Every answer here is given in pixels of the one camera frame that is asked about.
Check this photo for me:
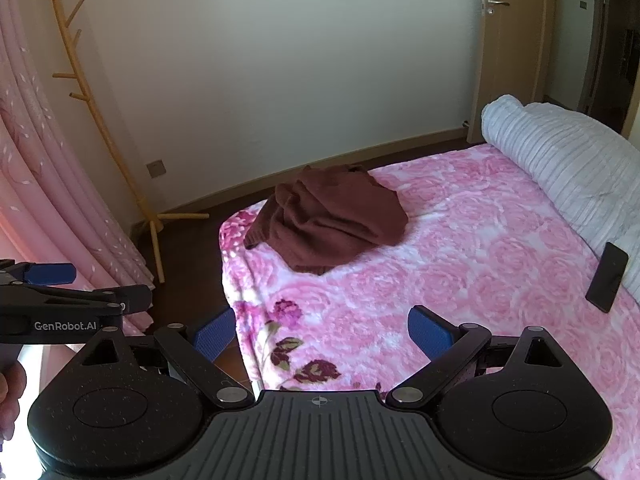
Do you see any brown knitted sweater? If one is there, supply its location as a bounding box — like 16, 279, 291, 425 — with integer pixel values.
244, 165, 410, 277

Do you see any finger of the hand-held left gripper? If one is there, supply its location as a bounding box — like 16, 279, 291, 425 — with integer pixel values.
0, 260, 77, 286
0, 284, 153, 317

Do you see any person's left hand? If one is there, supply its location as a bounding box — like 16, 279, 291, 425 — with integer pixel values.
0, 360, 27, 441

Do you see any wooden coat rack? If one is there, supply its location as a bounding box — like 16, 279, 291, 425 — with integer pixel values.
29, 0, 210, 283

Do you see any pink curtain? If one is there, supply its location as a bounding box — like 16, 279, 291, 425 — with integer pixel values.
0, 0, 153, 336

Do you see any white ribbed pillow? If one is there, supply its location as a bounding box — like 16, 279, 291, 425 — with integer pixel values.
481, 95, 640, 261

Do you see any wooden door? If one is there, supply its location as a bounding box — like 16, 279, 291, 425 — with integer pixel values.
466, 0, 547, 146

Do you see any black smartphone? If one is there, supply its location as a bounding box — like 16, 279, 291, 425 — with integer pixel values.
586, 241, 629, 313

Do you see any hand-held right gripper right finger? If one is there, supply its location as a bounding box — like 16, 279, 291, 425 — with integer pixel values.
387, 305, 563, 408

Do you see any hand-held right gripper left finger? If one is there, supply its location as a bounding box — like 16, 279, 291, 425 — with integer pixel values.
80, 307, 253, 408

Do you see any pink floral blanket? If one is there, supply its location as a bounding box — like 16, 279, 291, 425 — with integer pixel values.
218, 142, 640, 480

